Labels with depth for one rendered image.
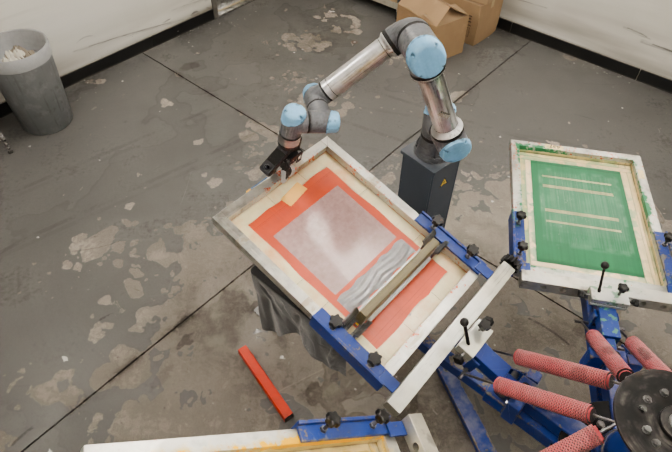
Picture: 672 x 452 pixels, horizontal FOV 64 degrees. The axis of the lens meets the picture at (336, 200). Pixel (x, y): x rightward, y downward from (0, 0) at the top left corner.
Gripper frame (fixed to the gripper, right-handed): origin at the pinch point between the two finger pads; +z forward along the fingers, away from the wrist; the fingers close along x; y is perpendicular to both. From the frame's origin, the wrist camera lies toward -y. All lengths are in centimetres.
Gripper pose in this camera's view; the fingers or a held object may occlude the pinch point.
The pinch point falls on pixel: (277, 177)
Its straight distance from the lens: 201.4
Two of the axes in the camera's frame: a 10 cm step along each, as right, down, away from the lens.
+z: -2.0, 5.5, 8.1
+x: -7.2, -6.4, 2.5
